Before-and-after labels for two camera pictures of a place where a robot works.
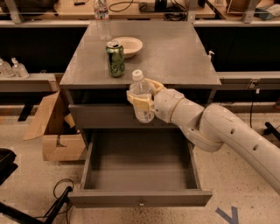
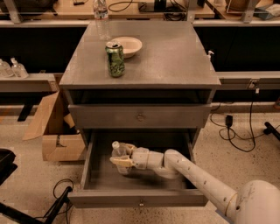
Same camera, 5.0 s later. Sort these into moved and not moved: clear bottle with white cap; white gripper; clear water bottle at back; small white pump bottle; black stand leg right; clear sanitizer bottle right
Moved: clear bottle with white cap; white gripper
Not moved: clear water bottle at back; small white pump bottle; black stand leg right; clear sanitizer bottle right
